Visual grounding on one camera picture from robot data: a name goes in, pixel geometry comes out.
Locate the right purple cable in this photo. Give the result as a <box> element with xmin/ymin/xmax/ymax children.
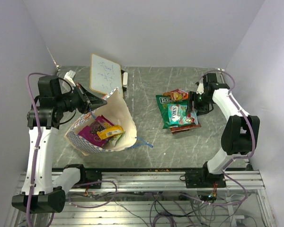
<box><xmin>179</xmin><ymin>70</ymin><xmax>256</xmax><ymax>206</ymax></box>

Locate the purple snack packet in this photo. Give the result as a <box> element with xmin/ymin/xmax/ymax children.
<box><xmin>78</xmin><ymin>115</ymin><xmax>114</xmax><ymax>147</ymax></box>

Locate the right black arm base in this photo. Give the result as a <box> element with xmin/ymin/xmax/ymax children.
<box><xmin>179</xmin><ymin>162</ymin><xmax>226</xmax><ymax>188</ymax></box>

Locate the white whiteboard eraser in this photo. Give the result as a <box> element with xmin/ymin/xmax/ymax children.
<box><xmin>123</xmin><ymin>72</ymin><xmax>128</xmax><ymax>87</ymax></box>

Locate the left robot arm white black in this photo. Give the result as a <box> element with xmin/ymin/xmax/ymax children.
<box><xmin>12</xmin><ymin>73</ymin><xmax>107</xmax><ymax>214</ymax></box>

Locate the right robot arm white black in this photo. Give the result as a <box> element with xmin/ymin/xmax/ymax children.
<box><xmin>188</xmin><ymin>70</ymin><xmax>260</xmax><ymax>187</ymax></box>

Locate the teal snack packet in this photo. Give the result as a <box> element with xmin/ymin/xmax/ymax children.
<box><xmin>168</xmin><ymin>104</ymin><xmax>199</xmax><ymax>126</ymax></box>

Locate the small whiteboard yellow frame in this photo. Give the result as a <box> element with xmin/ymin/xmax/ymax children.
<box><xmin>89</xmin><ymin>54</ymin><xmax>124</xmax><ymax>96</ymax></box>

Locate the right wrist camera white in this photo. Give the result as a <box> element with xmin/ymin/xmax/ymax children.
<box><xmin>196</xmin><ymin>82</ymin><xmax>204</xmax><ymax>95</ymax></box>

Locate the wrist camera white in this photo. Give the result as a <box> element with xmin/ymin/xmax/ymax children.
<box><xmin>62</xmin><ymin>70</ymin><xmax>76</xmax><ymax>91</ymax></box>
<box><xmin>196</xmin><ymin>82</ymin><xmax>204</xmax><ymax>95</ymax></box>

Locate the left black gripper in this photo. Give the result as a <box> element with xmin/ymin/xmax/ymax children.
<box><xmin>56</xmin><ymin>83</ymin><xmax>107</xmax><ymax>114</ymax></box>

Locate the green snack box with face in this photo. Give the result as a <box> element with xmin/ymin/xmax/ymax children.
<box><xmin>156</xmin><ymin>95</ymin><xmax>188</xmax><ymax>129</ymax></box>

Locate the yellow snack packet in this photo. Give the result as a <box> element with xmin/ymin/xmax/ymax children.
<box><xmin>97</xmin><ymin>125</ymin><xmax>124</xmax><ymax>140</ymax></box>

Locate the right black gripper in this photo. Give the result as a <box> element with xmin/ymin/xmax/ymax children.
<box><xmin>186</xmin><ymin>91</ymin><xmax>213</xmax><ymax>116</ymax></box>

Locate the red yellow chips bag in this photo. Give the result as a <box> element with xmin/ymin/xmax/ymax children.
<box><xmin>163</xmin><ymin>88</ymin><xmax>189</xmax><ymax>102</ymax></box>

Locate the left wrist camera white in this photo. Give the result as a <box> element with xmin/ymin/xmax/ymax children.
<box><xmin>62</xmin><ymin>70</ymin><xmax>76</xmax><ymax>91</ymax></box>

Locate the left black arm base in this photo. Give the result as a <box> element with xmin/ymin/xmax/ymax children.
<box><xmin>63</xmin><ymin>164</ymin><xmax>102</xmax><ymax>185</ymax></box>

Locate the light green snack packet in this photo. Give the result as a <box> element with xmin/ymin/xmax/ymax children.
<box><xmin>108</xmin><ymin>132</ymin><xmax>125</xmax><ymax>147</ymax></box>

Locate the checkered paper bag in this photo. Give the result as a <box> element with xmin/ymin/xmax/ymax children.
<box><xmin>64</xmin><ymin>87</ymin><xmax>154</xmax><ymax>156</ymax></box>

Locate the aluminium rail frame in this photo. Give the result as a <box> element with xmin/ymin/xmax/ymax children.
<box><xmin>6</xmin><ymin>169</ymin><xmax>276</xmax><ymax>227</ymax></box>

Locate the brown sea salt chips bag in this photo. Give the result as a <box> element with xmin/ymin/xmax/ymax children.
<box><xmin>170</xmin><ymin>124</ymin><xmax>201</xmax><ymax>134</ymax></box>

